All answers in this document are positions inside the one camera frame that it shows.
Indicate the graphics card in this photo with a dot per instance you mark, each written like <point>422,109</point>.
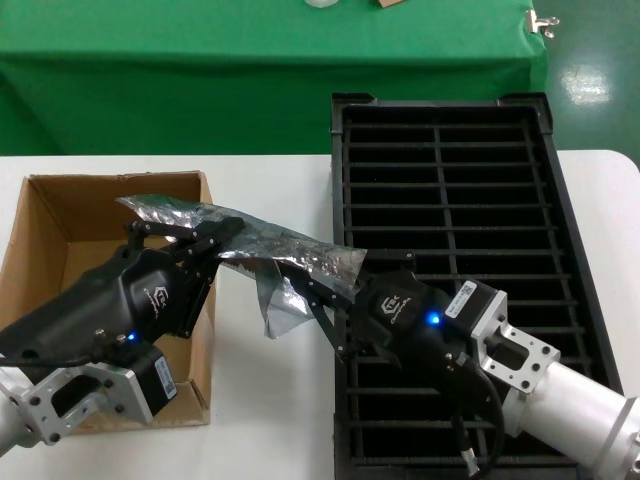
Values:
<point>320,265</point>

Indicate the translucent anti-static bag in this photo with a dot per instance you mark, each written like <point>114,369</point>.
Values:
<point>300,250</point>

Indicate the green cloth covered table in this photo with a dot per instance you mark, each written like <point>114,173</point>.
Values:
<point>200,75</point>

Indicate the small flat cardboard box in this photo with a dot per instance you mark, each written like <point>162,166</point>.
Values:
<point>387,3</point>

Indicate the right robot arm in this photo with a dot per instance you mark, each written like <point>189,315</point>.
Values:
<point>575,395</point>

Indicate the black slotted container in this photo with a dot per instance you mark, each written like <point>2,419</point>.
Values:
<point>450,165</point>

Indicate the white tape roll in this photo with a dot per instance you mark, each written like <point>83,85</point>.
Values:
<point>322,3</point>

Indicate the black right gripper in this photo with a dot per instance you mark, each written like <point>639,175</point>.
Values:
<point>400,320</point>

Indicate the silver binder clip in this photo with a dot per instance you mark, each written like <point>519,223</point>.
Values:
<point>534,22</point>

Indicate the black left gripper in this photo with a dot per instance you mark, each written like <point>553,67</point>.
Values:
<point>115,305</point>

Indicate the open brown cardboard box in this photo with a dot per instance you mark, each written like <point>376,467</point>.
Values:
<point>75,210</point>

